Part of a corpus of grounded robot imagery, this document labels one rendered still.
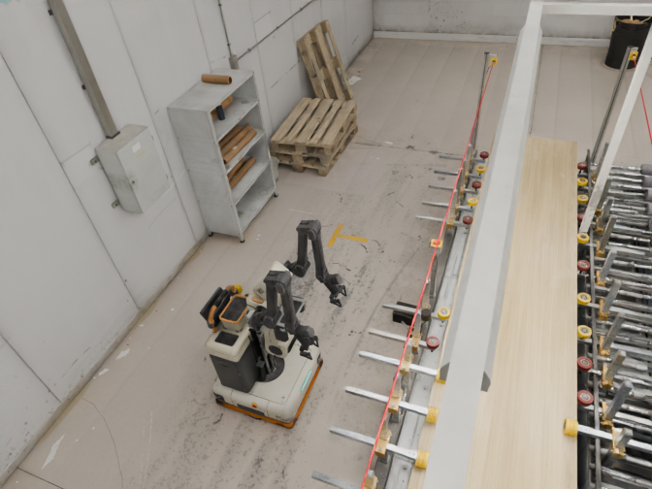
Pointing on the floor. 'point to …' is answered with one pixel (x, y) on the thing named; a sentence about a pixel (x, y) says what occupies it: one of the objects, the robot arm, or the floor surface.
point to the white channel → (483, 303)
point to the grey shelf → (263, 189)
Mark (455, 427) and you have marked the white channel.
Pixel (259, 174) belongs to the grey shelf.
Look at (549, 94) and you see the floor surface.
